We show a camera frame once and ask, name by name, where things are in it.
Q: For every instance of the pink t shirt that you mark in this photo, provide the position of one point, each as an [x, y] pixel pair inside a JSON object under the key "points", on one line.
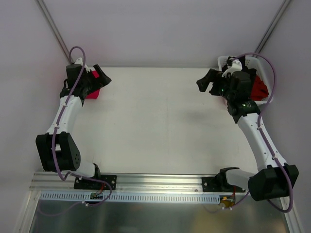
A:
{"points": [[95, 94]]}

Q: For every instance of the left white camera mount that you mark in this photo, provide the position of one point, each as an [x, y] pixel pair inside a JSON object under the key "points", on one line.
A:
{"points": [[79, 61]]}

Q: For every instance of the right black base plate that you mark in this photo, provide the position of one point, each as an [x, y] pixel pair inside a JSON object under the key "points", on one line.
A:
{"points": [[209, 184]]}

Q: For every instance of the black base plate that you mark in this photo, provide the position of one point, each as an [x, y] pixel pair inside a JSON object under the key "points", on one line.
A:
{"points": [[209, 184], [85, 184]]}

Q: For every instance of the left aluminium frame post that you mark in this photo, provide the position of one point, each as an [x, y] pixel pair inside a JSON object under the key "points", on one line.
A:
{"points": [[53, 27]]}

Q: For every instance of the aluminium frame post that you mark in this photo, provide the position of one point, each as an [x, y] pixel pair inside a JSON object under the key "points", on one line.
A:
{"points": [[273, 25], [53, 27]]}

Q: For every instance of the red t shirt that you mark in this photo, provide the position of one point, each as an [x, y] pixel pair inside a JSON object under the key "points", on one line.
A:
{"points": [[259, 90]]}

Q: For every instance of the right aluminium frame post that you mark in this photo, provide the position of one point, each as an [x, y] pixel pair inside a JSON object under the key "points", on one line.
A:
{"points": [[273, 25]]}

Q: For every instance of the aluminium mounting rail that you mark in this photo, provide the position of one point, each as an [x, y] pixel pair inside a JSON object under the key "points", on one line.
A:
{"points": [[129, 183]]}

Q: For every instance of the white plastic basket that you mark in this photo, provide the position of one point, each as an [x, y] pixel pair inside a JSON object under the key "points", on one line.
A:
{"points": [[258, 64]]}

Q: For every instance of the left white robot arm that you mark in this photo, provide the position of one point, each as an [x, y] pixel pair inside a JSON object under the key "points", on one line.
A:
{"points": [[56, 148]]}

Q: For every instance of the white slotted cable duct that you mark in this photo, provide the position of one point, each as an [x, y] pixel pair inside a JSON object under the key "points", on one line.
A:
{"points": [[131, 197]]}

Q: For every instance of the black t shirt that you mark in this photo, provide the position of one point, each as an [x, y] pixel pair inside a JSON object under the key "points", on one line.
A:
{"points": [[251, 71]]}

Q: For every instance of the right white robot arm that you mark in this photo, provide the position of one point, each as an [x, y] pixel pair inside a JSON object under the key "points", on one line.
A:
{"points": [[275, 178]]}

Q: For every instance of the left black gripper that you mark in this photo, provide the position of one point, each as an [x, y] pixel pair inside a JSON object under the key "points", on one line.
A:
{"points": [[93, 81]]}

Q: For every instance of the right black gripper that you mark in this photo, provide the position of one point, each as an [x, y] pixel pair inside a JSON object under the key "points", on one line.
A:
{"points": [[213, 82]]}

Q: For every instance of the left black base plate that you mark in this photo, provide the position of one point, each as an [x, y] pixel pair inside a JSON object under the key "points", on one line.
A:
{"points": [[85, 184]]}

